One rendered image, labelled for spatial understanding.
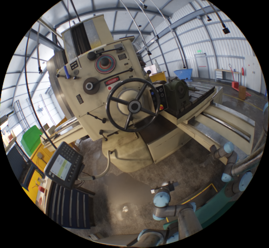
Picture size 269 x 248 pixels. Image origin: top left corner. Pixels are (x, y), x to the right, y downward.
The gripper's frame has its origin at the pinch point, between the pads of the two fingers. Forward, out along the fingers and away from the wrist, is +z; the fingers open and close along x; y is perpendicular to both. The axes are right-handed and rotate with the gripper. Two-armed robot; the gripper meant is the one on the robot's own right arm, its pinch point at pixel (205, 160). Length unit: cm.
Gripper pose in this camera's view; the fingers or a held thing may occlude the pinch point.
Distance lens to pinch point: 85.5
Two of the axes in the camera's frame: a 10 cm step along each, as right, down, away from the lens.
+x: 9.3, -3.1, 1.9
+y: 3.6, 6.7, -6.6
